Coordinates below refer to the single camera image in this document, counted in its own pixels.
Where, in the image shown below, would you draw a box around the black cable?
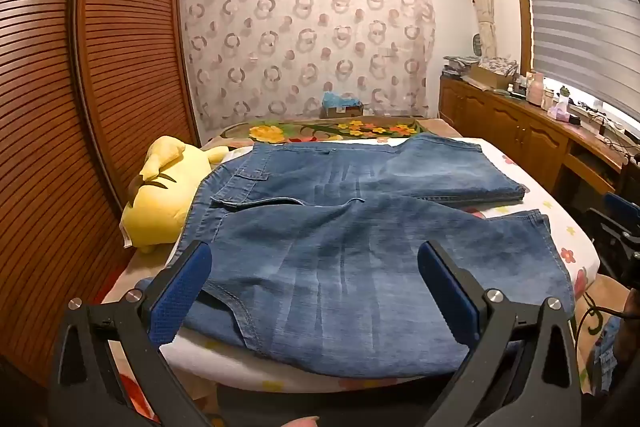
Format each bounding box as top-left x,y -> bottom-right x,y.
574,292 -> 631,353

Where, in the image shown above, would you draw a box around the open cardboard box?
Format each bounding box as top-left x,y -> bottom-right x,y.
467,64 -> 516,88

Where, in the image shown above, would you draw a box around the person's blue denim clothing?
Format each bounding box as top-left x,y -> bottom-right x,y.
592,322 -> 628,394

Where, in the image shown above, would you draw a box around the floral patterned cloth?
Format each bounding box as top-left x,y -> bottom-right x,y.
442,54 -> 518,78

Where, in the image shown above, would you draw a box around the circle-patterned sheer curtain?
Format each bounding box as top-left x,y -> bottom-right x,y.
179,0 -> 437,132

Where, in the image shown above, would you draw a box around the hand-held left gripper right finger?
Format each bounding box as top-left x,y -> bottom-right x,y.
416,239 -> 583,427

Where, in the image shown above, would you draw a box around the wooden louvered wardrobe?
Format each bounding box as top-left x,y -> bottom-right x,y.
0,0 -> 201,368

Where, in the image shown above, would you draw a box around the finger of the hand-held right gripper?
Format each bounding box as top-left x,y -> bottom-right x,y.
602,192 -> 640,234
585,208 -> 640,278

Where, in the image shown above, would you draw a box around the yellow plush toy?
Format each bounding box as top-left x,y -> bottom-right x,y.
120,136 -> 231,255

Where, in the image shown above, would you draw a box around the wooden sideboard cabinet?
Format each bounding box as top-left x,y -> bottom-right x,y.
439,74 -> 640,208

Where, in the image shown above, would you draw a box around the white strawberry print sheet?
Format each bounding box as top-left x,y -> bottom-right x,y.
102,137 -> 601,395

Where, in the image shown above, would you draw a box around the floral blanket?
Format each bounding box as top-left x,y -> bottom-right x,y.
220,117 -> 451,145

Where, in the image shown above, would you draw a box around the pink bottle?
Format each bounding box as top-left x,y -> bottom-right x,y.
526,72 -> 545,108

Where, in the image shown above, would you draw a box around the cardboard box with blue cloth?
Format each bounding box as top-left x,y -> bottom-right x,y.
320,92 -> 365,118

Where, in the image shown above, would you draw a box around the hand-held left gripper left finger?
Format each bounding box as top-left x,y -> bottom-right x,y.
48,240 -> 216,427

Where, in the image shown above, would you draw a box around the grey striped window blind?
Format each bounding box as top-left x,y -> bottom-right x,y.
515,0 -> 640,122

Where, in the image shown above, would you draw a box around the blue denim pants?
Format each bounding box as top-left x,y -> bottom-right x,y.
176,133 -> 576,380

